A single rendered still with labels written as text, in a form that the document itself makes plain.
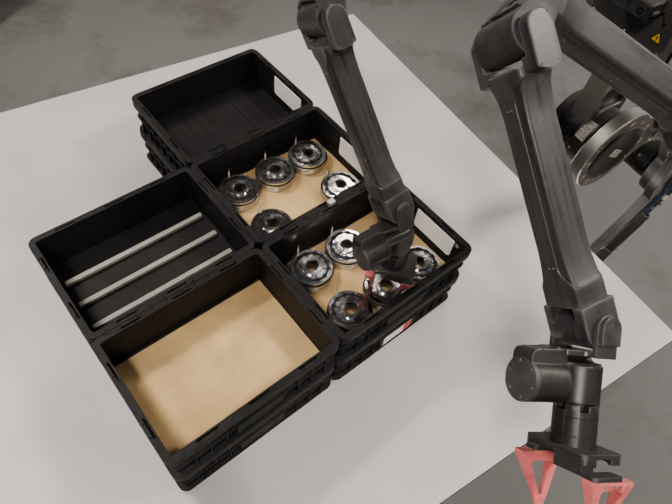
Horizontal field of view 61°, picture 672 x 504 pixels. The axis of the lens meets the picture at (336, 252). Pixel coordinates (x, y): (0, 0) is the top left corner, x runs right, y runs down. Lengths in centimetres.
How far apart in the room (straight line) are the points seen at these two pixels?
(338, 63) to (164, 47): 247
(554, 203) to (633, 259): 213
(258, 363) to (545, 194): 74
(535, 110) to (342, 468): 87
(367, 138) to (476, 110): 218
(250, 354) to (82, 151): 90
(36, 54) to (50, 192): 181
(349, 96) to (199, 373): 64
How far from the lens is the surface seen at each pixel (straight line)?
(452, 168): 185
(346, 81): 103
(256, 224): 141
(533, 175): 76
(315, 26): 100
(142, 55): 339
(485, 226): 173
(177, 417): 123
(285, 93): 170
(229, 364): 126
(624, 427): 243
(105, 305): 138
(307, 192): 152
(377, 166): 109
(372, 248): 113
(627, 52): 89
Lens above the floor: 198
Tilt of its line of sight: 55 degrees down
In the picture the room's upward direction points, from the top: 9 degrees clockwise
